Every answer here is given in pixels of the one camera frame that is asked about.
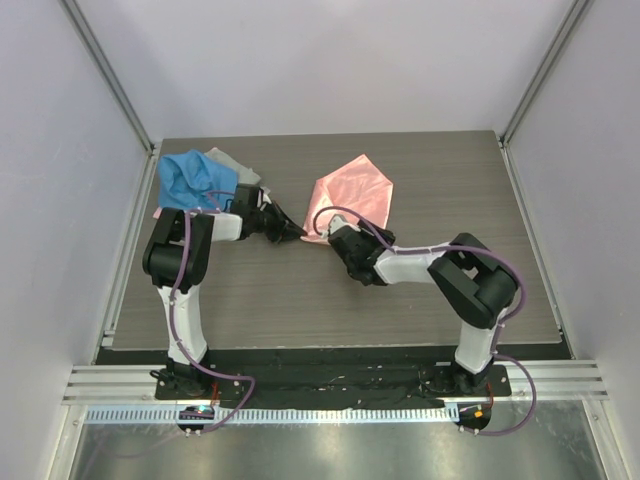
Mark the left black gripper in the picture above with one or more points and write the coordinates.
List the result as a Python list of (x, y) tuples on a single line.
[(284, 229)]

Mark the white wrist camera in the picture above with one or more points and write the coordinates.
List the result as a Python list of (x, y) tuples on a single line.
[(263, 197), (337, 223)]

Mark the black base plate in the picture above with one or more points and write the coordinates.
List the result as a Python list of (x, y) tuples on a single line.
[(329, 378)]

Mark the white slotted cable duct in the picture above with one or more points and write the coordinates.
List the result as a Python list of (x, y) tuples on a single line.
[(192, 415)]

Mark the right aluminium frame post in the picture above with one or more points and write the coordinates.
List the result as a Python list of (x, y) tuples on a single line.
[(569, 25)]

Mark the left aluminium frame post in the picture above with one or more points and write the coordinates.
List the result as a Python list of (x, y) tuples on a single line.
[(100, 60)]

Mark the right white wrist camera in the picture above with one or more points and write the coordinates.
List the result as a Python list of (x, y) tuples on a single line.
[(337, 223)]

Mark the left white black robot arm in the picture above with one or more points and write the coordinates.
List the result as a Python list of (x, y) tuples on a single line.
[(176, 259)]

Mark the blue cloth napkin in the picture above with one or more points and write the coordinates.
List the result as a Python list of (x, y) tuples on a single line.
[(190, 180)]

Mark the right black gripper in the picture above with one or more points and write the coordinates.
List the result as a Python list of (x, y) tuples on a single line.
[(386, 234)]

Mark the grey cloth napkin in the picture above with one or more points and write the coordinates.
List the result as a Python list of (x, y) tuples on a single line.
[(245, 174)]

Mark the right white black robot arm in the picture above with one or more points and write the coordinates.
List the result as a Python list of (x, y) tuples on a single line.
[(477, 285)]

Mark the aluminium frame post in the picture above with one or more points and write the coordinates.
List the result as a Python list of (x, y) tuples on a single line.
[(569, 25), (100, 60)]

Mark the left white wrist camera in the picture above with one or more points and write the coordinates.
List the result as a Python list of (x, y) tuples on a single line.
[(263, 197)]

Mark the aluminium front rail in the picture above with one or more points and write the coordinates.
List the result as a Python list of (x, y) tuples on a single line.
[(554, 381)]

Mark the pink satin napkin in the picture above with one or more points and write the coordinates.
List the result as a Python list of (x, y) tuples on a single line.
[(357, 185)]

